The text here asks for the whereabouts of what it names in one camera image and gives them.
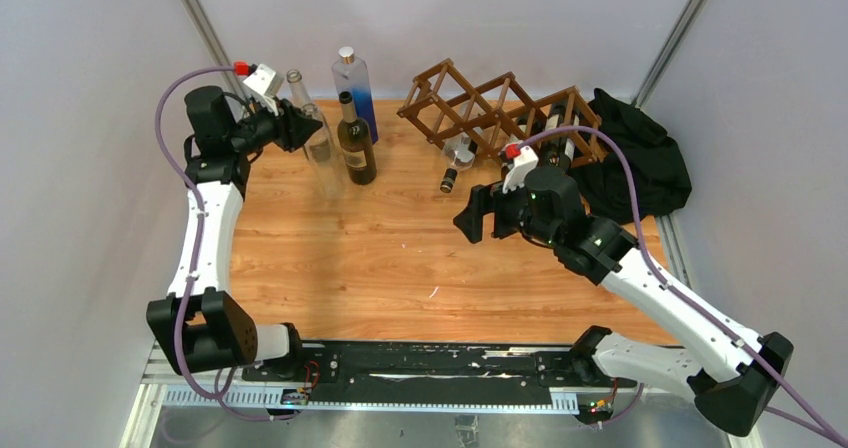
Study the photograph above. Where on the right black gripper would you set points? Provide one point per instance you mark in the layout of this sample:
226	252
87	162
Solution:
484	200

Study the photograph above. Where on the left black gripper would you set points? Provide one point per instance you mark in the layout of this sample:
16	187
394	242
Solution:
292	127

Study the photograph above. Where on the clear glass bottle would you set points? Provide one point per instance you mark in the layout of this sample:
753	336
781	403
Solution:
323	155

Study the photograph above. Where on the clear bottle black cap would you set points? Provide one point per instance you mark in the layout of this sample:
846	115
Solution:
459	152

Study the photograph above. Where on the olive green wine bottle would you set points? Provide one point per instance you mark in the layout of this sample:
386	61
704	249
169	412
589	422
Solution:
355	141

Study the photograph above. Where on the blue square glass bottle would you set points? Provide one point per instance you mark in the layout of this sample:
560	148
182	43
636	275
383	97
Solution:
350	73

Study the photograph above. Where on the clear bottle black label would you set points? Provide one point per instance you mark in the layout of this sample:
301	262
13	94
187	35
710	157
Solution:
299	93

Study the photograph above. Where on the dark wine bottle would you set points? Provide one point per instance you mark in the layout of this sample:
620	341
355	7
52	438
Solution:
559	151
507	160

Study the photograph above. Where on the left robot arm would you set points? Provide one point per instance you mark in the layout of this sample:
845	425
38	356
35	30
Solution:
198	325

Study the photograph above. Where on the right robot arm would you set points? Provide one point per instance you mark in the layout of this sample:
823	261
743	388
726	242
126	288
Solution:
723	367

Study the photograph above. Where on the brown wooden wine rack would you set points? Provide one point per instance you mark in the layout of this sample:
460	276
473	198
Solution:
443	104

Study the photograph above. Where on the black cloth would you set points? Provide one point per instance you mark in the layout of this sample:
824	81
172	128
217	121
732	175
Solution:
660	174

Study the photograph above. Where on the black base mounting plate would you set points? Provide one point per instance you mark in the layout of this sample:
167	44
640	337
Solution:
439	375

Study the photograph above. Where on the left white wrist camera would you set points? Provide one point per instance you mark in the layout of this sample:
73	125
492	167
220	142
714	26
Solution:
264	84

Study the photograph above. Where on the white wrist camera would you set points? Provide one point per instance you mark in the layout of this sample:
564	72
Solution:
524	159
264	84

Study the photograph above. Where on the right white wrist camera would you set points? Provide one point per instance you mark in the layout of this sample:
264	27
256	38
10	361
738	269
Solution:
524	159

